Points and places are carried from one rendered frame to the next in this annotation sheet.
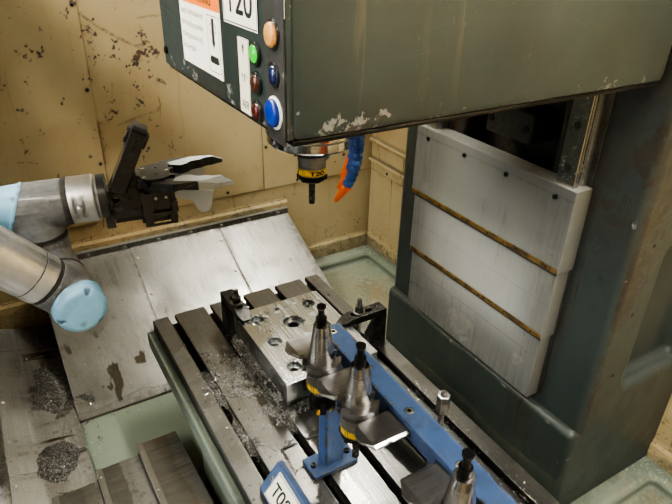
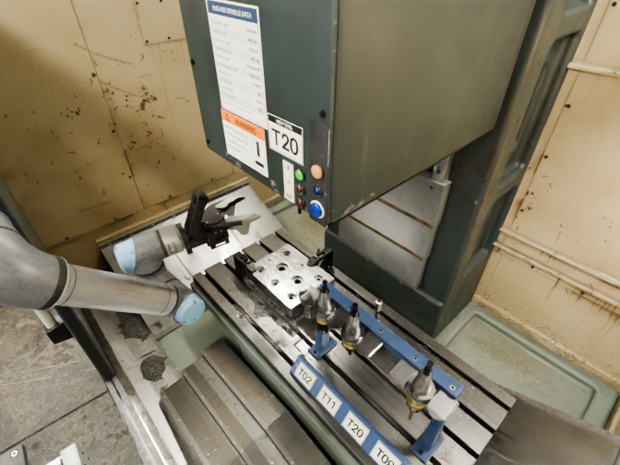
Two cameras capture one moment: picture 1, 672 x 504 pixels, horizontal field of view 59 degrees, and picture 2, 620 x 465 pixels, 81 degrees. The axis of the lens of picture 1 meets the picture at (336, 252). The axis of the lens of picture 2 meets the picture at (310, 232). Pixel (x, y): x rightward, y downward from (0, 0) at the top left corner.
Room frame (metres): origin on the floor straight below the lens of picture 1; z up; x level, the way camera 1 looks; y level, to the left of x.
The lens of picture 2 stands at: (0.09, 0.19, 2.05)
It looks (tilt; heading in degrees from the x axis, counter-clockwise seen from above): 39 degrees down; 349
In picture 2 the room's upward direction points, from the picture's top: straight up
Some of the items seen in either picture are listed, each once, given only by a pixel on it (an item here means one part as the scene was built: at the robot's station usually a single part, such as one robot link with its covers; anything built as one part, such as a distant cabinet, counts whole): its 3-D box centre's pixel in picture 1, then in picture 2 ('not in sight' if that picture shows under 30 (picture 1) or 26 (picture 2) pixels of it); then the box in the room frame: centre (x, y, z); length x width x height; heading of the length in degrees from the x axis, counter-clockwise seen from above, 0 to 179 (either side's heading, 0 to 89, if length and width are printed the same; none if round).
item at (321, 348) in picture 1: (321, 341); (324, 298); (0.75, 0.02, 1.26); 0.04 x 0.04 x 0.07
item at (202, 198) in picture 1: (204, 194); (244, 225); (0.88, 0.22, 1.45); 0.09 x 0.03 x 0.06; 86
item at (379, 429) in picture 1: (378, 431); (367, 345); (0.61, -0.07, 1.21); 0.07 x 0.05 x 0.01; 121
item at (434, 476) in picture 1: (427, 487); (401, 374); (0.51, -0.12, 1.21); 0.07 x 0.05 x 0.01; 121
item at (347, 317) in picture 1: (360, 323); (319, 260); (1.19, -0.07, 0.97); 0.13 x 0.03 x 0.15; 121
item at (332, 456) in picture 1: (331, 406); (323, 321); (0.82, 0.00, 1.05); 0.10 x 0.05 x 0.30; 121
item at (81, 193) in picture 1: (85, 199); (172, 240); (0.86, 0.40, 1.45); 0.08 x 0.05 x 0.08; 20
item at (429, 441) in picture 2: not in sight; (438, 422); (0.45, -0.23, 1.05); 0.10 x 0.05 x 0.30; 121
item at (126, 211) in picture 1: (139, 195); (203, 231); (0.89, 0.32, 1.44); 0.12 x 0.08 x 0.09; 110
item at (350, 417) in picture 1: (357, 406); (351, 332); (0.65, -0.04, 1.21); 0.06 x 0.06 x 0.03
